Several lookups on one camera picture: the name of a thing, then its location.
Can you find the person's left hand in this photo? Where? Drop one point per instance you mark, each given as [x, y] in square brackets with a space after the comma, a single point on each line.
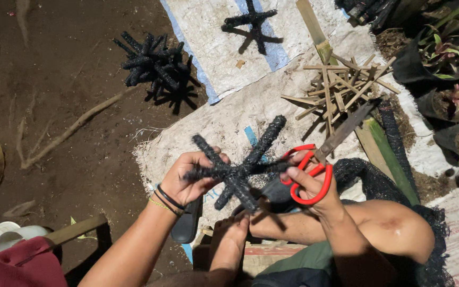
[183, 181]

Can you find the person's right hand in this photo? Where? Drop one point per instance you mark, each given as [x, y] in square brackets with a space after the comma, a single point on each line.
[318, 187]

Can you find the black net-wrapped star frame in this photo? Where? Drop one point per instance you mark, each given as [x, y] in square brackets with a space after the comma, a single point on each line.
[240, 172]
[253, 20]

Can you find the black wrist band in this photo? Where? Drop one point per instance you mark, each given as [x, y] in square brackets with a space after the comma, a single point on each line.
[169, 197]
[165, 203]

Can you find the black sandal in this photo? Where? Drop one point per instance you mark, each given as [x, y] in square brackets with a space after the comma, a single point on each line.
[186, 225]
[274, 195]

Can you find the black net cloth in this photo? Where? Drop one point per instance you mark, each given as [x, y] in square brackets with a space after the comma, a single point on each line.
[377, 181]

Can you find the green shorts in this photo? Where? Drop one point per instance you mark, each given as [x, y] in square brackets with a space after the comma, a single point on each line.
[301, 259]

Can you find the person's left foot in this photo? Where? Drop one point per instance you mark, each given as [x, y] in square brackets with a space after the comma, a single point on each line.
[227, 243]

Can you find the person's right leg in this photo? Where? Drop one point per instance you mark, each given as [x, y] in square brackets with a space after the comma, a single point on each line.
[381, 231]

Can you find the green bamboo strip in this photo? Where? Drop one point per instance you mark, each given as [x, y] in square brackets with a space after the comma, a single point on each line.
[393, 161]

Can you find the large white woven sack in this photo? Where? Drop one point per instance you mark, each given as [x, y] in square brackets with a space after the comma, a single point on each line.
[233, 115]

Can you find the low wooden stool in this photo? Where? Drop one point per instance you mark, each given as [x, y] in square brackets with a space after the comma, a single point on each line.
[265, 255]

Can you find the rolled black net strip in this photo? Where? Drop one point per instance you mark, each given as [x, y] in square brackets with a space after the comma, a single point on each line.
[393, 135]

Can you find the pile of bamboo sticks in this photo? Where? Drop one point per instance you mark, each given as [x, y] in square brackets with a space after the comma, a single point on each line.
[339, 89]

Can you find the yellow fallen leaf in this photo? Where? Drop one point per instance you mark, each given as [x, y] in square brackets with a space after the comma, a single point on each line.
[80, 231]

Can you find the brown wooden plank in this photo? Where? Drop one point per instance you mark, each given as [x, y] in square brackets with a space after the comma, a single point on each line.
[74, 230]

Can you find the pile of black wrapped stars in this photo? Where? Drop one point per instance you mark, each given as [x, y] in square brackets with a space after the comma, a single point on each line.
[153, 63]

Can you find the long brown tree root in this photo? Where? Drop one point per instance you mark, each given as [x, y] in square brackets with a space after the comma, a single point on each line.
[70, 129]

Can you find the small wood chip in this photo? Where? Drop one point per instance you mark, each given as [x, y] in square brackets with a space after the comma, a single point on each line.
[240, 63]

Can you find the white sack with blue stripes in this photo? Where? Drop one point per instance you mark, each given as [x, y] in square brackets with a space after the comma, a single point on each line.
[217, 44]

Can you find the long pale bamboo slat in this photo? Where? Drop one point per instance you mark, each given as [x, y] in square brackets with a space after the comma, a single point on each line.
[313, 28]

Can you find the pink-leaved plant in black bag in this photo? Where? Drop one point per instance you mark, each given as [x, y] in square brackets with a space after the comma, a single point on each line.
[452, 99]

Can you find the red cloth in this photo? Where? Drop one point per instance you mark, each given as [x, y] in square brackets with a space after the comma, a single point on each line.
[18, 265]

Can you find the green-leaved plant in black bag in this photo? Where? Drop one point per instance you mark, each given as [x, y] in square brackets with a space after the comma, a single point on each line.
[444, 48]

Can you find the white plastic container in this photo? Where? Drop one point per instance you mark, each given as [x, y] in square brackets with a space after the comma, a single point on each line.
[2, 239]

